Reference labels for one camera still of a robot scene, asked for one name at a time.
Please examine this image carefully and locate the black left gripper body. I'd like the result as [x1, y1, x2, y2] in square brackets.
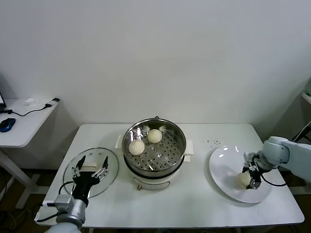
[72, 171, 102, 200]

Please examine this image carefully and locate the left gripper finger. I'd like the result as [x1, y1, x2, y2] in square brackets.
[71, 155, 86, 179]
[91, 156, 109, 182]

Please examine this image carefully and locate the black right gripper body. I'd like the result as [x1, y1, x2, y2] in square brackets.
[248, 154, 266, 175]

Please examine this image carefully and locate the white steamed baozi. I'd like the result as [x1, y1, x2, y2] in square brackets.
[234, 172, 252, 191]
[147, 129, 163, 144]
[128, 140, 146, 155]

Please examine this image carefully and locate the glass lid with cream handle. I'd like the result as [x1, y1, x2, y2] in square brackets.
[62, 147, 120, 198]

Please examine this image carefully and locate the stainless steel steamer basket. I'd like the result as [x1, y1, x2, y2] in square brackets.
[121, 118, 187, 178]

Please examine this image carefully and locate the white round plate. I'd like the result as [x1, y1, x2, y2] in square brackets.
[208, 145, 273, 203]

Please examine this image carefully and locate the white electric cooker base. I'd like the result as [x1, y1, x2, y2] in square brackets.
[114, 134, 194, 191]

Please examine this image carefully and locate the white side table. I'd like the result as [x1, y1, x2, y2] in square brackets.
[0, 98, 61, 210]

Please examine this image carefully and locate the white desk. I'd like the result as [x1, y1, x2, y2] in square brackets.
[300, 93, 311, 115]

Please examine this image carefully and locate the blue computer mouse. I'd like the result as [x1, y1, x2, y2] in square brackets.
[0, 117, 17, 133]

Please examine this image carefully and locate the black laptop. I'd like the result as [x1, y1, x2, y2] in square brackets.
[0, 90, 7, 113]

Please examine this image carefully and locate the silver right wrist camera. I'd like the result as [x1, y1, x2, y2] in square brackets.
[244, 151, 258, 163]

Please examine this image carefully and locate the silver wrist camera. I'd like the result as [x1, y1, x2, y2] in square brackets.
[42, 194, 74, 212]
[244, 151, 258, 163]

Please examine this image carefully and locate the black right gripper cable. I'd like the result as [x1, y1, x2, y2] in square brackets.
[261, 169, 289, 187]

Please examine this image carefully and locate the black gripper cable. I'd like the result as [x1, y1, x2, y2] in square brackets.
[59, 181, 76, 196]
[261, 169, 289, 187]

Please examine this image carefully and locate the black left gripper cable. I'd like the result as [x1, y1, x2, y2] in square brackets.
[59, 181, 76, 196]

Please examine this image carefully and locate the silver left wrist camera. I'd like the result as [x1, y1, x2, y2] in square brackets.
[42, 194, 74, 212]

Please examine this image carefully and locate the thin black hanging cable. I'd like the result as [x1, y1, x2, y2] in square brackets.
[291, 120, 311, 144]

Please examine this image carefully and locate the black cable with adapter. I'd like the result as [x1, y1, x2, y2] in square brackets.
[0, 98, 61, 117]

